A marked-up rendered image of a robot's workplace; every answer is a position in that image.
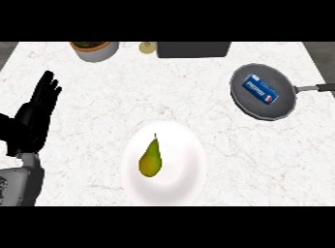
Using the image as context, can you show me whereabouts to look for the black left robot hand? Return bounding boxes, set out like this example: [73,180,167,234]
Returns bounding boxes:
[0,70,64,158]

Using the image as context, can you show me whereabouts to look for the white round plate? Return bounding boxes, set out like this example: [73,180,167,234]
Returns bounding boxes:
[120,120,210,207]

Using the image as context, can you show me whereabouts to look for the blue can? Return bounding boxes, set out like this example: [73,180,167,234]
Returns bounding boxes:
[241,74,281,106]

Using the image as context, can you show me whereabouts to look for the grey frying pan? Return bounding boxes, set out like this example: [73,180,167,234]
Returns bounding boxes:
[229,62,335,122]

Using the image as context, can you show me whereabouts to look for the green pear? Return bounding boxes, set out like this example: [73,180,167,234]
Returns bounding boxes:
[138,133,164,178]

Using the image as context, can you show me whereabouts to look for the pale yellow round object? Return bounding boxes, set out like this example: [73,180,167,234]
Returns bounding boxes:
[138,41,158,55]

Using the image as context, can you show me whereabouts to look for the dark grey box appliance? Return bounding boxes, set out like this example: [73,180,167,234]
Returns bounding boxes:
[157,41,234,59]

